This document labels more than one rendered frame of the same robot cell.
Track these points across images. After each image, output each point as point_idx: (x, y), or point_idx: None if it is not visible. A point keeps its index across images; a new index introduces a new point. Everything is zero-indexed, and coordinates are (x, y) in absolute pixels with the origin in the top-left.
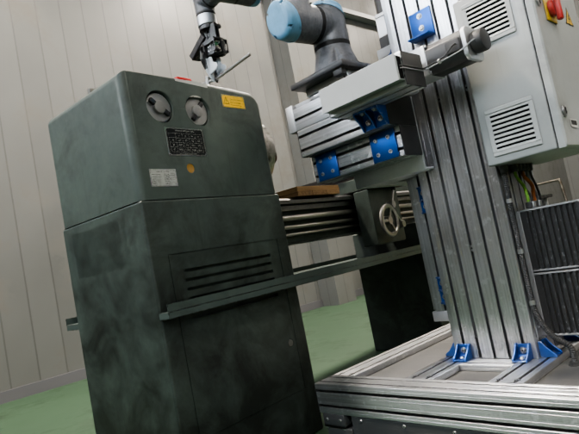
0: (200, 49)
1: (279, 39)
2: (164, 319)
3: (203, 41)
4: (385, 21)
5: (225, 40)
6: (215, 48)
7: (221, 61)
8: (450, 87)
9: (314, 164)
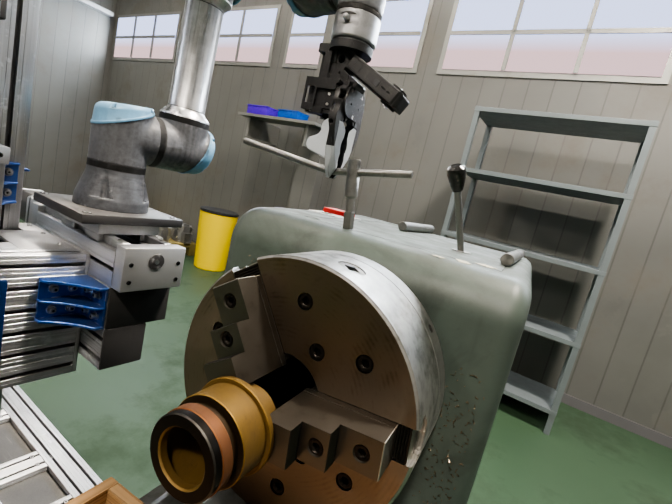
0: (374, 93)
1: (200, 172)
2: None
3: (361, 82)
4: (28, 122)
5: (310, 79)
6: (320, 117)
7: (328, 116)
8: None
9: (142, 332)
